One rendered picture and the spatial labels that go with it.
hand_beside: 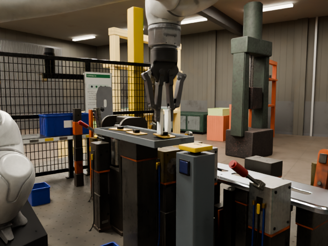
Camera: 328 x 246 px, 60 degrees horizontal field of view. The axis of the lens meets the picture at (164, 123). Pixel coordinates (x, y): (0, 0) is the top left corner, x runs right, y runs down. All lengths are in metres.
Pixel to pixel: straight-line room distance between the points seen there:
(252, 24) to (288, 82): 4.32
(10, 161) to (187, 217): 0.60
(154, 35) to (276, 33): 9.81
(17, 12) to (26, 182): 0.54
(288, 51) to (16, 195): 9.82
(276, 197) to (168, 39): 0.48
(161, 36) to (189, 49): 10.82
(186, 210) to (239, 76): 5.30
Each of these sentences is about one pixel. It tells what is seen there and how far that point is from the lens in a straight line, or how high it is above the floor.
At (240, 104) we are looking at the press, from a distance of 5.88.
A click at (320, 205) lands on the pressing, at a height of 1.00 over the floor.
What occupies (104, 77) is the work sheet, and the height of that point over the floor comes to 1.41.
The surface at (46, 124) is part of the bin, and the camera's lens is 1.88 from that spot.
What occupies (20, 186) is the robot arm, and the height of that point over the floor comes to 0.99.
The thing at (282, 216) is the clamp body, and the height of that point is 0.98.
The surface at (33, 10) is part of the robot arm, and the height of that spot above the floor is 1.46.
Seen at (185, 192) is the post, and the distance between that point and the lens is 0.70.
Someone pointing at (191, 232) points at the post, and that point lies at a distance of 0.73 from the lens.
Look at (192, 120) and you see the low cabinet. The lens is 9.56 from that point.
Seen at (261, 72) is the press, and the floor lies 1.78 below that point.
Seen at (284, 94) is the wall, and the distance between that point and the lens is 10.26.
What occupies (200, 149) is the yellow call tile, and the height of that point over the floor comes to 1.15.
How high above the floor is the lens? 1.28
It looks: 5 degrees down
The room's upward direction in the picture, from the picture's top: straight up
